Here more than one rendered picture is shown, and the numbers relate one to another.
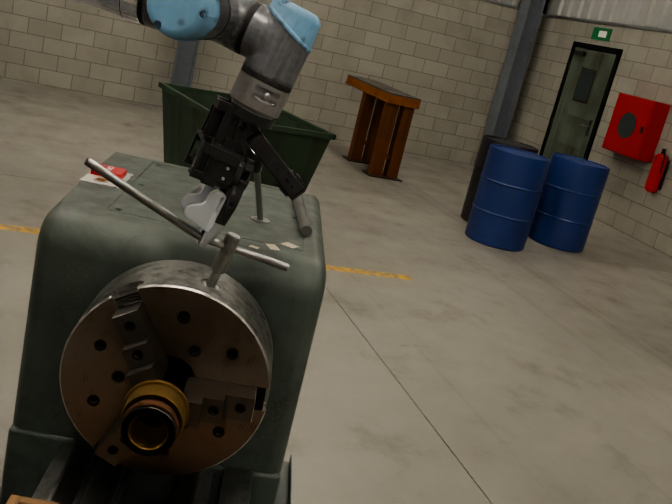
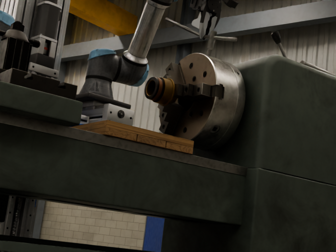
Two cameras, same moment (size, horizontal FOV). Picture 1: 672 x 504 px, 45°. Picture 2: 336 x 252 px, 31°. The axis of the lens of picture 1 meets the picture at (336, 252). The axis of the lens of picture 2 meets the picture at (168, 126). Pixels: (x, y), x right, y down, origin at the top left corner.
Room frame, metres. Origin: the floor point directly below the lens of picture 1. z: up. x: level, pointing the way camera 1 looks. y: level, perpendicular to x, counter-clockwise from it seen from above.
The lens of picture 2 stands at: (0.13, -1.51, 0.60)
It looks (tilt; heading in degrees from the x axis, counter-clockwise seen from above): 11 degrees up; 62
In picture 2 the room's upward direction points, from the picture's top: 7 degrees clockwise
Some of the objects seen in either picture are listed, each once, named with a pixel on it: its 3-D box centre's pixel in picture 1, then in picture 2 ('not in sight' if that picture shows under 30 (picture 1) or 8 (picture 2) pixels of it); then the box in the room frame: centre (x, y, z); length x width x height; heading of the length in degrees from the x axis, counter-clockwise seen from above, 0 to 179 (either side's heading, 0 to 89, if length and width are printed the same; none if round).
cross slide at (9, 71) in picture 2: not in sight; (12, 96); (0.51, 0.15, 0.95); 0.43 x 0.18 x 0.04; 96
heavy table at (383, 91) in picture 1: (372, 125); not in sight; (10.23, -0.08, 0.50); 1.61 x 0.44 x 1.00; 21
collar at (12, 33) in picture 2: not in sight; (15, 37); (0.50, 0.22, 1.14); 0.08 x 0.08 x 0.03
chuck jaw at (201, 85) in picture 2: (223, 401); (197, 91); (1.08, 0.11, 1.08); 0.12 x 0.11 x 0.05; 96
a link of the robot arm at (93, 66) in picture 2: not in sight; (102, 64); (1.04, 0.90, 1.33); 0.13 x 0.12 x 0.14; 177
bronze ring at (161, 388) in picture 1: (154, 415); (162, 91); (0.99, 0.19, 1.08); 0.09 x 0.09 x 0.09; 6
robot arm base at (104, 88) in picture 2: not in sight; (97, 89); (1.04, 0.90, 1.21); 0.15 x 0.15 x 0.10
